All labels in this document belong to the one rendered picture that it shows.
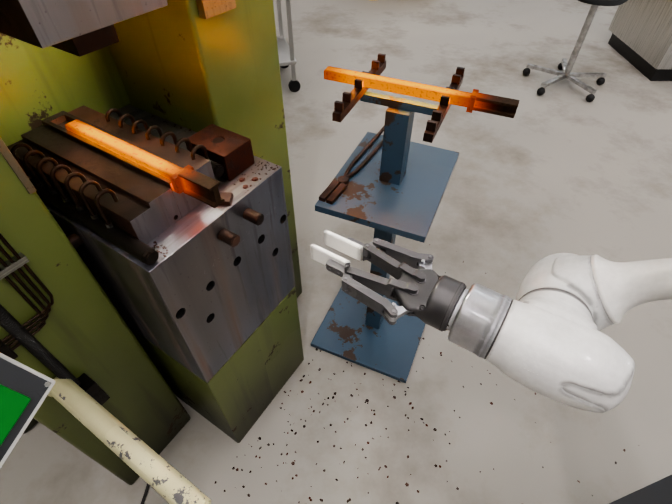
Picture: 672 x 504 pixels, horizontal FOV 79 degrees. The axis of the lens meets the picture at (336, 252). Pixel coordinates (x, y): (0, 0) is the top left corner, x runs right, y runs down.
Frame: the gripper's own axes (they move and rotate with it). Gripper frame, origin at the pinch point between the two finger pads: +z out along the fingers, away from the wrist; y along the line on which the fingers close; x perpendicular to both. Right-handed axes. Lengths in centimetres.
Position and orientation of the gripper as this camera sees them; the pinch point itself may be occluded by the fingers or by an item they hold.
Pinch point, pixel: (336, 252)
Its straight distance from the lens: 64.6
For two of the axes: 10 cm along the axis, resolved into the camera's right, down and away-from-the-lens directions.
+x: 0.0, -6.8, -7.3
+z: -8.4, -4.0, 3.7
